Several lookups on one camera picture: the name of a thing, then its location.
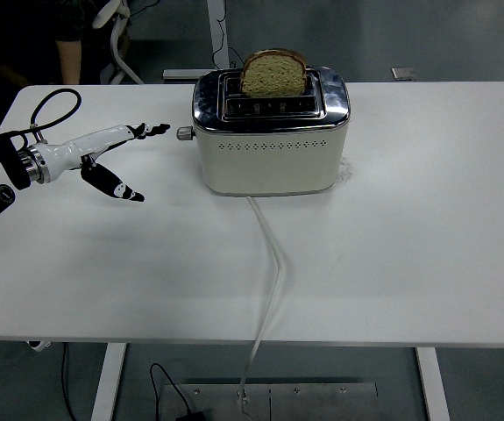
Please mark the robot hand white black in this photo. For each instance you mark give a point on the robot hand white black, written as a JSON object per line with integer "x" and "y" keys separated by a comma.
{"x": 76, "y": 149}

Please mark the cream and chrome toaster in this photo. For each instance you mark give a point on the cream and chrome toaster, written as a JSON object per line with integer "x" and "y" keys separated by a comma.
{"x": 269, "y": 166}

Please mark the person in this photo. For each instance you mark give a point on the person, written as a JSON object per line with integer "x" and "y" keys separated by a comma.
{"x": 68, "y": 61}

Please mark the white office chair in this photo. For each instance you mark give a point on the white office chair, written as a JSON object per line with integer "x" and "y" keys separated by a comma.
{"x": 118, "y": 48}

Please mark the white background table leg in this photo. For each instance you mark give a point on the white background table leg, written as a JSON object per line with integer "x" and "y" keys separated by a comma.
{"x": 216, "y": 26}

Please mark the small white black device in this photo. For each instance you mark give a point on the small white black device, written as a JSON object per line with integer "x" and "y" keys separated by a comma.
{"x": 39, "y": 346}

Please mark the slice of brown bread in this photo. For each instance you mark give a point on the slice of brown bread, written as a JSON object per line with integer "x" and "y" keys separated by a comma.
{"x": 273, "y": 76}

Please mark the black power adapter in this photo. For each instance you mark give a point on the black power adapter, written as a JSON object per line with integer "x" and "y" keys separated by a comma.
{"x": 191, "y": 416}

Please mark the grey floor plate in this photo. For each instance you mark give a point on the grey floor plate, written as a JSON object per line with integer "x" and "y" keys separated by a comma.
{"x": 403, "y": 73}

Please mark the grey metal plate with screws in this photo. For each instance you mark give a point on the grey metal plate with screws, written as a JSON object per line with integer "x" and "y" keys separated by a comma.
{"x": 321, "y": 403}

